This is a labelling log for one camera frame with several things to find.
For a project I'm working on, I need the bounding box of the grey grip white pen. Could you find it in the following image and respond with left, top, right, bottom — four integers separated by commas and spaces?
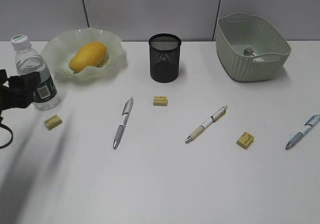
113, 97, 134, 150

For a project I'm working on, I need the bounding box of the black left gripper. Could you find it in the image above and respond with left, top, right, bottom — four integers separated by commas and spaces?
0, 69, 41, 112

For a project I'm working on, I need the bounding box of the yellow eraser right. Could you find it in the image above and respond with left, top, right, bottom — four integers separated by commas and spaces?
236, 131, 254, 150

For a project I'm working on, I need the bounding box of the clear plastic water bottle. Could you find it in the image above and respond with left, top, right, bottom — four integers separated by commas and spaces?
10, 34, 61, 110

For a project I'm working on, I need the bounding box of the yellow eraser left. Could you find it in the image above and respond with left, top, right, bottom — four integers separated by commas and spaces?
43, 114, 63, 130

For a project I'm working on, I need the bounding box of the white waste paper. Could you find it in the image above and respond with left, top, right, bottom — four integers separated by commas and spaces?
243, 46, 256, 57

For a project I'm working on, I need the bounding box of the blue grip pen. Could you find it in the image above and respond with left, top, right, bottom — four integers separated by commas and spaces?
285, 114, 320, 150

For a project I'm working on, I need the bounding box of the yellow mango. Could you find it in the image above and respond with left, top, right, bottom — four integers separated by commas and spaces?
69, 41, 107, 73

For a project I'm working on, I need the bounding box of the beige grip white pen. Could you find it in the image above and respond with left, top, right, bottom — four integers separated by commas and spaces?
185, 105, 228, 144

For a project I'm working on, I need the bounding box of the light green plastic basket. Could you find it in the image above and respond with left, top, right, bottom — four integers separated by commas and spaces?
215, 12, 292, 82

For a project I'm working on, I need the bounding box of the translucent green wavy plate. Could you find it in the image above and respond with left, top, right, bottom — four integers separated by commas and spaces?
40, 27, 128, 84

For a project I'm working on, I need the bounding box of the yellow eraser near holder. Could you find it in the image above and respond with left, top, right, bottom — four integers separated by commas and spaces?
153, 96, 168, 106

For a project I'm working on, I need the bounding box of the black mesh pen holder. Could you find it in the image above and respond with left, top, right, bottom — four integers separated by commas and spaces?
148, 33, 182, 83

